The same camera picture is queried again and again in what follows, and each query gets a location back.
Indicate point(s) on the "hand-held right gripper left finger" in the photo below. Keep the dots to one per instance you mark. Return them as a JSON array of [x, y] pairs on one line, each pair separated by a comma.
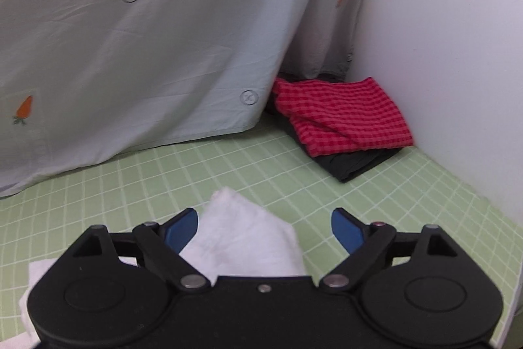
[[182, 229]]

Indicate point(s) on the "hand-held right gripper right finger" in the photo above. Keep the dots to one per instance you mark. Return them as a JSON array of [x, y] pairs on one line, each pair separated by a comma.
[[345, 229]]

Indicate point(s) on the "white garment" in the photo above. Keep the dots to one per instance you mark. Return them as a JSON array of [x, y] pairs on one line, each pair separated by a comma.
[[241, 238]]

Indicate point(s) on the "dark folded garment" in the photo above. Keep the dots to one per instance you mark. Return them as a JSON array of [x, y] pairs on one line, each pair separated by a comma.
[[352, 167]]

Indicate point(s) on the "red checked folded garment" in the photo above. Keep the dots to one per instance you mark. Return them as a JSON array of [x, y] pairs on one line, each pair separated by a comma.
[[347, 116]]

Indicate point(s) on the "pale carrot-print sheet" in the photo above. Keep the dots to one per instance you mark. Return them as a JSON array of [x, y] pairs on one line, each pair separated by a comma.
[[163, 46]]

